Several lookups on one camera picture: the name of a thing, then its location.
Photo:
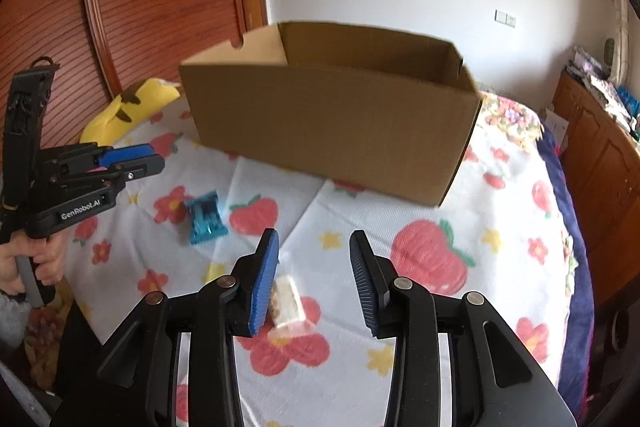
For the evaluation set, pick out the yellow plush toy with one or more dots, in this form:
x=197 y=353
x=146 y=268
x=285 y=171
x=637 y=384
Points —
x=145 y=99

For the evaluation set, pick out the brown cardboard box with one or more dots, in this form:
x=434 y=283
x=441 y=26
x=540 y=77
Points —
x=325 y=117

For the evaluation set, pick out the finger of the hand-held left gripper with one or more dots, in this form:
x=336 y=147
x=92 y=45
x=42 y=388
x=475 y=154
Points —
x=127 y=153
x=140 y=167

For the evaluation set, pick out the dark blue bed sheet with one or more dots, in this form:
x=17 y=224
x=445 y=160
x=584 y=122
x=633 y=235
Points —
x=580 y=307

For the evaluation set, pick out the teal foil snack packet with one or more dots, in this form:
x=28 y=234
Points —
x=205 y=222

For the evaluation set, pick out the strawberry print blanket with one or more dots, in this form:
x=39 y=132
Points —
x=450 y=187

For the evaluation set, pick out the wooden cabinet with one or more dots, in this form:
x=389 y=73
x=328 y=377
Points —
x=600 y=187

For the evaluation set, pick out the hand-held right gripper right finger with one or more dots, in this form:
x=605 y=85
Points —
x=362 y=287

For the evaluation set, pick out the person's left hand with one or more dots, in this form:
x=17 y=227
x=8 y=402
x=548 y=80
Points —
x=50 y=262

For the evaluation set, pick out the floral bed sheet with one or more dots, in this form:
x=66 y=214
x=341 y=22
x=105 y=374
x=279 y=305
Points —
x=510 y=117

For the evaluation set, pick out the blue patterned packet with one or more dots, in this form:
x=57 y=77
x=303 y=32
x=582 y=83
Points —
x=629 y=102

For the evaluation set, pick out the white wall switch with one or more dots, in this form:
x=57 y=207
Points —
x=505 y=17

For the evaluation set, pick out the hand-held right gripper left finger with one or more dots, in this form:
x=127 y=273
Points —
x=262 y=282

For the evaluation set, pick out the clear sesame bread packet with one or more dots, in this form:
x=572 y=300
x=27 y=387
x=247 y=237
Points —
x=290 y=307

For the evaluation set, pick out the patterned cloth bag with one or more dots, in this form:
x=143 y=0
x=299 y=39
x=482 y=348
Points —
x=587 y=63

